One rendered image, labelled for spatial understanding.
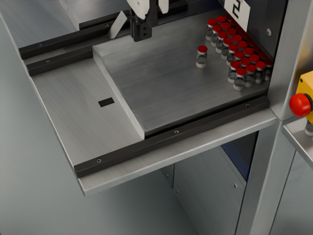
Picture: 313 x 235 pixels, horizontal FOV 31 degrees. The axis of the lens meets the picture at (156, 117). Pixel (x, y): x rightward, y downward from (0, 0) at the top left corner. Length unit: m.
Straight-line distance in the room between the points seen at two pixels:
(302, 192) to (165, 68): 0.48
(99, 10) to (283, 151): 0.53
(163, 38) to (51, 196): 0.98
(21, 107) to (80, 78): 1.20
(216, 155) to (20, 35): 0.57
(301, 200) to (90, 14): 0.69
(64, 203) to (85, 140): 0.99
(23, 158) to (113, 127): 1.13
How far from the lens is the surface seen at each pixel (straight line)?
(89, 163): 1.00
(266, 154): 1.21
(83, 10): 1.34
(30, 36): 1.29
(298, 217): 1.55
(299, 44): 0.98
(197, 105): 1.11
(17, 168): 2.16
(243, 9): 1.10
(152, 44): 1.24
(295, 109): 0.98
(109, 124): 1.08
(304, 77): 0.99
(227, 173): 1.44
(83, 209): 2.02
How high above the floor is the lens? 1.70
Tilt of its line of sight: 49 degrees down
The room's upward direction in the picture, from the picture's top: 1 degrees clockwise
